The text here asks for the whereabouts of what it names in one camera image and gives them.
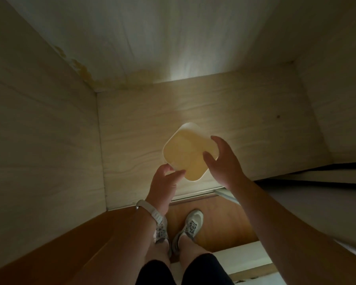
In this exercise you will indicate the person's right hand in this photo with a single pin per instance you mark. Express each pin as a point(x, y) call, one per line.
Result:
point(227, 169)

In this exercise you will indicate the person's left hand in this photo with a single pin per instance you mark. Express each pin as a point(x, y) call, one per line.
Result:
point(161, 189)

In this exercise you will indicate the person's right thumb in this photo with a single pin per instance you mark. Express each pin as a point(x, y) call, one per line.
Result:
point(209, 161)

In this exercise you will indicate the person's left thumb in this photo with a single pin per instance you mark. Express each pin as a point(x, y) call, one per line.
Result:
point(178, 174)

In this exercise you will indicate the cream square plastic container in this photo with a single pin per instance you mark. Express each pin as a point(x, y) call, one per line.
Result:
point(185, 148)

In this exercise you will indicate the person's left forearm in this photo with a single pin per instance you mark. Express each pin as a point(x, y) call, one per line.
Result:
point(124, 249)

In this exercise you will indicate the person's right forearm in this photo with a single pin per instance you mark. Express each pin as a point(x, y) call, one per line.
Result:
point(284, 234)

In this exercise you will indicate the white wristband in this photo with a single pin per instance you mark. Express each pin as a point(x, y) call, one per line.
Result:
point(154, 213)

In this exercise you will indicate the person's right grey sneaker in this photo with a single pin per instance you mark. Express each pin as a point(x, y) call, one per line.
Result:
point(191, 225)

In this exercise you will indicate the person's grey sneaker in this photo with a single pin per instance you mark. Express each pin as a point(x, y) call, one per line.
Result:
point(161, 234)
point(191, 225)

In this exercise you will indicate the person's left grey sneaker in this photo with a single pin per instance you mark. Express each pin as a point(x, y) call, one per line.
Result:
point(161, 234)

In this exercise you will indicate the person's right leg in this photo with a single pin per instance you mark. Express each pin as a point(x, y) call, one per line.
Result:
point(192, 249)

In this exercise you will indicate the person's leg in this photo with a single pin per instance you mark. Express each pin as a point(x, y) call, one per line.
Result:
point(158, 253)
point(192, 249)

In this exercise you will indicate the person's left leg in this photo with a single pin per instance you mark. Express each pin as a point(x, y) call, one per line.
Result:
point(158, 253)

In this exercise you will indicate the black shorts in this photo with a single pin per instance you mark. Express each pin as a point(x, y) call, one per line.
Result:
point(204, 271)

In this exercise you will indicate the white board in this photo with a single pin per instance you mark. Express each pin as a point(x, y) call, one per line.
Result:
point(243, 256)

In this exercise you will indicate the light wooden cabinet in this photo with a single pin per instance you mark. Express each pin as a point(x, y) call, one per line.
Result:
point(62, 130)

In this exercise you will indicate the metal sliding door rail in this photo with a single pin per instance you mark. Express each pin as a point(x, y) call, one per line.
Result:
point(213, 193)

